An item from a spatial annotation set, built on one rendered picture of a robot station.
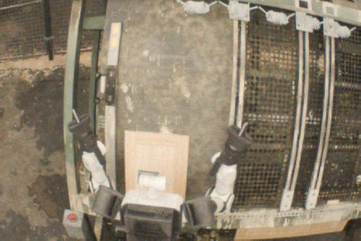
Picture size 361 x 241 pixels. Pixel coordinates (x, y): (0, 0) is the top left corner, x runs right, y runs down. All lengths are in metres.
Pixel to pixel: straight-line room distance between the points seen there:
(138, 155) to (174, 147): 0.19
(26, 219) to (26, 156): 0.73
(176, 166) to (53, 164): 1.74
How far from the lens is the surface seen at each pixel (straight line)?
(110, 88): 2.72
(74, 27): 2.74
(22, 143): 4.55
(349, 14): 2.69
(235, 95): 2.66
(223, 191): 2.53
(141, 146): 2.78
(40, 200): 4.09
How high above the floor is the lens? 3.24
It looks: 44 degrees down
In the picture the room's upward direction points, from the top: straight up
